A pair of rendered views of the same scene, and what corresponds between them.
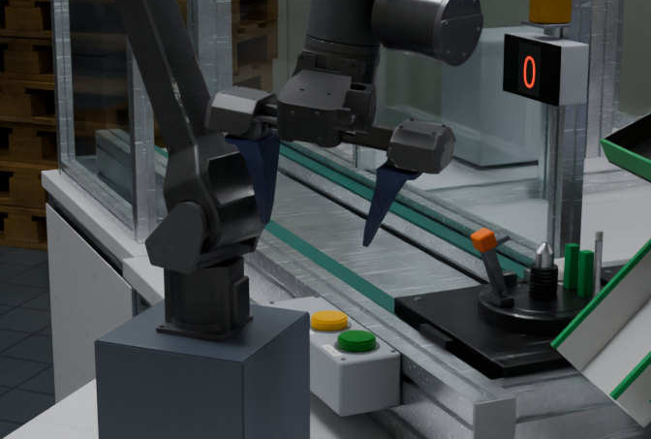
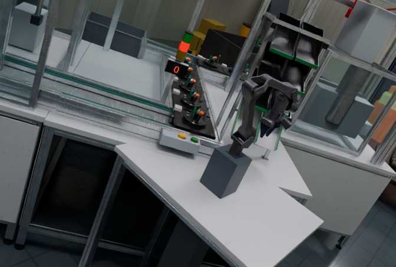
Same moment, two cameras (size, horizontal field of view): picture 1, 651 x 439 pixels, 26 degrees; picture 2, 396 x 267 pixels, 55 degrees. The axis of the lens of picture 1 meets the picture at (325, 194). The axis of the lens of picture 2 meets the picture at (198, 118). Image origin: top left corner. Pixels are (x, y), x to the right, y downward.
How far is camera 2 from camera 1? 2.12 m
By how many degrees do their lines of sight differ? 77
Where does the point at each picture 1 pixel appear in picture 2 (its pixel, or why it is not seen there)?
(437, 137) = not seen: hidden behind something
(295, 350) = not seen: hidden behind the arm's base
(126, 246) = (33, 113)
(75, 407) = (151, 172)
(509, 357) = (212, 134)
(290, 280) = (145, 124)
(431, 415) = (207, 149)
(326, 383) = (192, 149)
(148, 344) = (241, 161)
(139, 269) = (59, 122)
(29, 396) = not seen: outside the picture
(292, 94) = (288, 122)
